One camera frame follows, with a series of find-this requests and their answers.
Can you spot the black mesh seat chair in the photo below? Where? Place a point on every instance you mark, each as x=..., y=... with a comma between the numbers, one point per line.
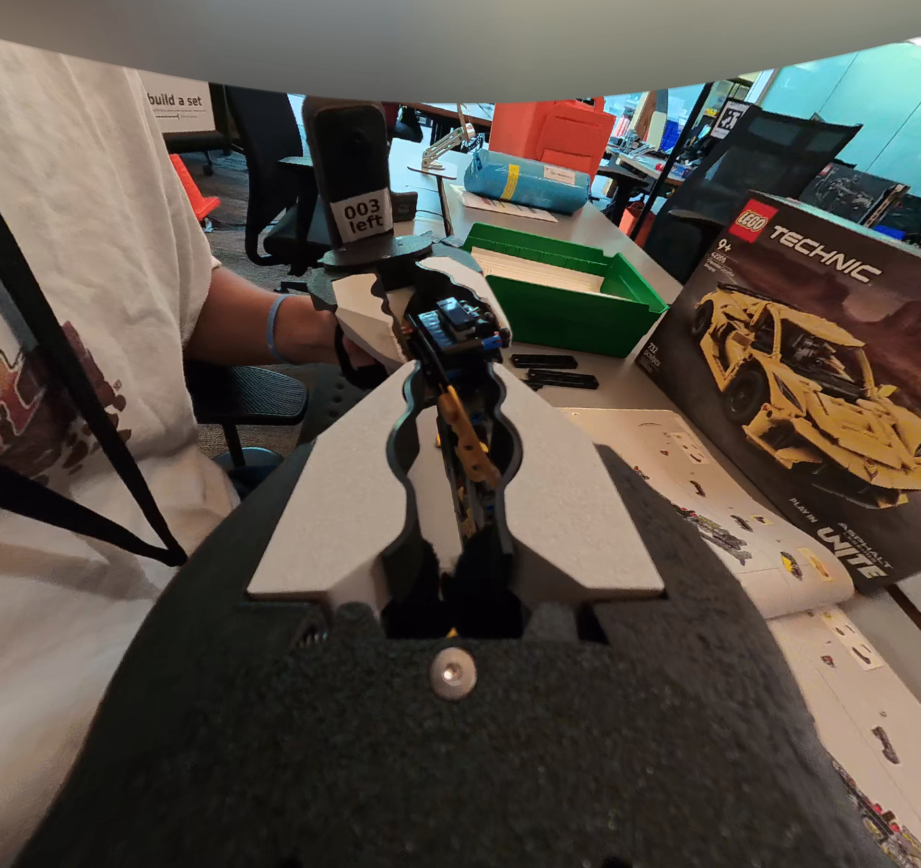
x=244, y=393

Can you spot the black office chair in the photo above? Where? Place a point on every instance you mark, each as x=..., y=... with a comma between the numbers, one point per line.
x=266, y=162

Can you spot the blue wrapped bundle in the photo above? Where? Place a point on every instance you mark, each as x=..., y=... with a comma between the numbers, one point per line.
x=525, y=181

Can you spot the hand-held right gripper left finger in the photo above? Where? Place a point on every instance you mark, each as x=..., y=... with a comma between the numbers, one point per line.
x=331, y=522

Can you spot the wooden jointed lamp arm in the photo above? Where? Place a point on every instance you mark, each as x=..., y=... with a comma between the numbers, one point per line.
x=450, y=141

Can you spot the small black yellow lego assembly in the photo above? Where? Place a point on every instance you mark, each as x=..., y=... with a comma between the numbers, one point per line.
x=464, y=436

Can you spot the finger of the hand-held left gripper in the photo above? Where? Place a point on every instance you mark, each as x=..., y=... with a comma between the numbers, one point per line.
x=360, y=310
x=468, y=278

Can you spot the green plastic bin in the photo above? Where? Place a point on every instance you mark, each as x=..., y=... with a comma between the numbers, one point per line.
x=575, y=321

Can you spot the framed marker sign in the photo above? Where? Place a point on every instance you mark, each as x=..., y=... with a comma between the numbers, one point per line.
x=176, y=101

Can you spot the lego car set box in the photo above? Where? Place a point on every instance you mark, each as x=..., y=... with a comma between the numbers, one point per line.
x=791, y=393

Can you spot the lego car chassis model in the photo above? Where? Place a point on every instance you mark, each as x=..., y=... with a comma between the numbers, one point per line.
x=450, y=335

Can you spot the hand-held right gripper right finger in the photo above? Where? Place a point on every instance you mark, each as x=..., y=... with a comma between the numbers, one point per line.
x=583, y=522

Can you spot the person's left hand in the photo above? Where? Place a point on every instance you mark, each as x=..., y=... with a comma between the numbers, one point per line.
x=313, y=332

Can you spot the black slanted pole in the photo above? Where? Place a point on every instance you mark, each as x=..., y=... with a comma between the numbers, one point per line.
x=669, y=162

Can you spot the orange traffic cone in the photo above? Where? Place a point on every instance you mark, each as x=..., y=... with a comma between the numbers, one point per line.
x=194, y=195

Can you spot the person's left forearm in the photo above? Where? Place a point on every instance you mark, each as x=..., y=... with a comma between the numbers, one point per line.
x=230, y=321

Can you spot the blue wristband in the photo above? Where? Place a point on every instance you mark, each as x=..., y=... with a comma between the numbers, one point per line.
x=277, y=328

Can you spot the orange plastic case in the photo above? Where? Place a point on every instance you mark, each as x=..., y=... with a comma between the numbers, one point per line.
x=547, y=134

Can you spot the dark car picture box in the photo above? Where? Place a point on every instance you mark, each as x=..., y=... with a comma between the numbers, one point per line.
x=849, y=195

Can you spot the lego instruction booklet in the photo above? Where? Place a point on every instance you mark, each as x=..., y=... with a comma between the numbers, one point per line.
x=683, y=479

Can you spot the printed paper sheet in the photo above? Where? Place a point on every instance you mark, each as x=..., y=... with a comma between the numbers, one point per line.
x=504, y=207

